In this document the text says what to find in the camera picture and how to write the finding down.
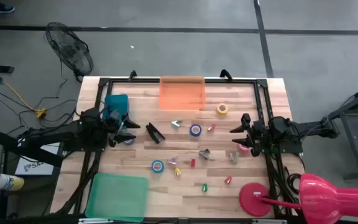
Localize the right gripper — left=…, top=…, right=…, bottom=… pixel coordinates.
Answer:
left=229, top=114, right=269, bottom=157

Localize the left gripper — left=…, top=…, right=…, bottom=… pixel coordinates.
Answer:
left=103, top=117, right=141, bottom=148

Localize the beige staple remover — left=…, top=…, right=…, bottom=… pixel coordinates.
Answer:
left=228, top=151, right=241, bottom=165

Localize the dark grey staple remover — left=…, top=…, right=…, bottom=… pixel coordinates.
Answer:
left=198, top=148, right=211, bottom=161

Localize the light blue tape roll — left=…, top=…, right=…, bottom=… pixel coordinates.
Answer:
left=151, top=159, right=165, bottom=174

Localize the dark blue tape roll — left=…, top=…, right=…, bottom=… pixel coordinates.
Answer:
left=189, top=124, right=203, bottom=138

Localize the blue plastic bin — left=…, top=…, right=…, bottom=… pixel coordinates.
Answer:
left=103, top=94, right=130, bottom=123

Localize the orange translucent bin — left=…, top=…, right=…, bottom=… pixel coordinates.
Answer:
left=159, top=75, right=206, bottom=110

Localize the green plastic tray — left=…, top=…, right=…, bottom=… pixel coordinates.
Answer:
left=85, top=172, right=150, bottom=223

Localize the black diagonal strut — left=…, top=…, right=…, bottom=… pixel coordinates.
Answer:
left=0, top=129, right=65, bottom=169

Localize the white printed sheet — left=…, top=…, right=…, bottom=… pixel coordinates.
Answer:
left=14, top=142, right=61, bottom=176

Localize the black floor fan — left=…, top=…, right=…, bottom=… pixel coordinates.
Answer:
left=44, top=21, right=94, bottom=82

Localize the red desk lamp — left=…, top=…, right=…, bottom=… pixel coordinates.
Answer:
left=239, top=172, right=358, bottom=224

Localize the white and yellow bottle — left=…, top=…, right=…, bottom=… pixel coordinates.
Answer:
left=0, top=174, right=25, bottom=192

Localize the person's shoe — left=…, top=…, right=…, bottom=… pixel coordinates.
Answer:
left=0, top=0, right=16, bottom=15

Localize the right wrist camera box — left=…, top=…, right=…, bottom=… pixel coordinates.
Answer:
left=252, top=120, right=265, bottom=135

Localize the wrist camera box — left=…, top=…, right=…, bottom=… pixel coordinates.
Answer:
left=252, top=120, right=265, bottom=135
left=108, top=109, right=121, bottom=123

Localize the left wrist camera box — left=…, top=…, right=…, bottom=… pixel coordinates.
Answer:
left=108, top=109, right=121, bottom=123

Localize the yellow extension cable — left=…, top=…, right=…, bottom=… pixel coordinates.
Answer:
left=0, top=64, right=48, bottom=119

